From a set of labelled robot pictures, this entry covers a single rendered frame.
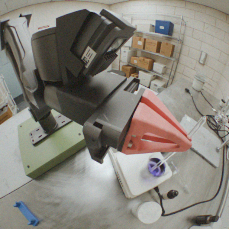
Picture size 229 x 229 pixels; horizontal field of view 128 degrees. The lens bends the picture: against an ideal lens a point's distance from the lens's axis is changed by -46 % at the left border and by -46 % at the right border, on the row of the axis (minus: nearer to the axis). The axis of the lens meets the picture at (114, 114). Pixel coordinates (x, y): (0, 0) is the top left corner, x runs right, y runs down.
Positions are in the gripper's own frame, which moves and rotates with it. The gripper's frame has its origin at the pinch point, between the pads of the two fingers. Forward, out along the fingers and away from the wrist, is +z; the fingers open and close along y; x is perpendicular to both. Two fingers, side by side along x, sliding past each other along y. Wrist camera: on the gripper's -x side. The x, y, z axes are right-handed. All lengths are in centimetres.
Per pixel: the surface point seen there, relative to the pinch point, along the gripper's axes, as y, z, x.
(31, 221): -31.3, -18.7, 22.2
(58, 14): 171, -255, -78
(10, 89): 16, -304, 73
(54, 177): -12.8, -23.0, 25.5
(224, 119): 25.4, 27.0, 6.4
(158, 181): -0.3, 4.2, 15.7
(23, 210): -32.3, -24.5, 24.5
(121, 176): -1.9, -4.8, 18.3
